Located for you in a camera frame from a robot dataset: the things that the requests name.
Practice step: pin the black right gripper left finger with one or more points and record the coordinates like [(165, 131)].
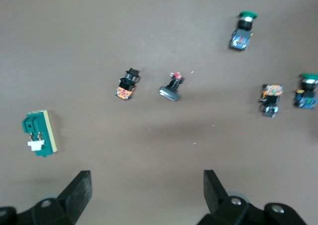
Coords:
[(72, 200)]

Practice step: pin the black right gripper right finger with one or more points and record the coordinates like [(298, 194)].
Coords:
[(223, 210)]

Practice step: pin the black push button orange block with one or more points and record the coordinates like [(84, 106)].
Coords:
[(270, 98)]

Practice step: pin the green push button blue block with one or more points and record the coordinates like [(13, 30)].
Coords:
[(241, 36), (305, 98)]

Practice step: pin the black selector switch orange block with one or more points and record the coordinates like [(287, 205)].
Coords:
[(126, 86)]

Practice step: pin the black square-head switch red base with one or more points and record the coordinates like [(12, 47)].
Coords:
[(170, 89)]

